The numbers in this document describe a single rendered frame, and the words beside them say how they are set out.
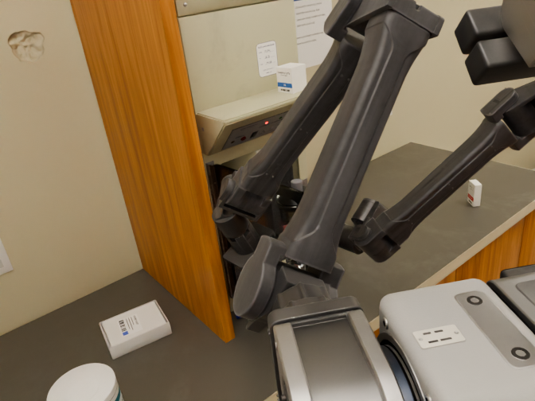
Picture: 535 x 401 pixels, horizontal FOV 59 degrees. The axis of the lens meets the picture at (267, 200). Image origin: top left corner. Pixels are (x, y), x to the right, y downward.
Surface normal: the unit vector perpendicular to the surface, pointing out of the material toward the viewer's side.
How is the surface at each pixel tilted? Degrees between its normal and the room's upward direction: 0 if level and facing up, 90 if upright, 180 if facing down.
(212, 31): 90
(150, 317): 0
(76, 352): 0
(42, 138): 90
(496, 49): 44
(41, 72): 90
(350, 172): 74
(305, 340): 0
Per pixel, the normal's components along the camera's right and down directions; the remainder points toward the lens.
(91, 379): -0.11, -0.89
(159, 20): -0.77, 0.36
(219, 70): 0.62, 0.29
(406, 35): 0.29, 0.13
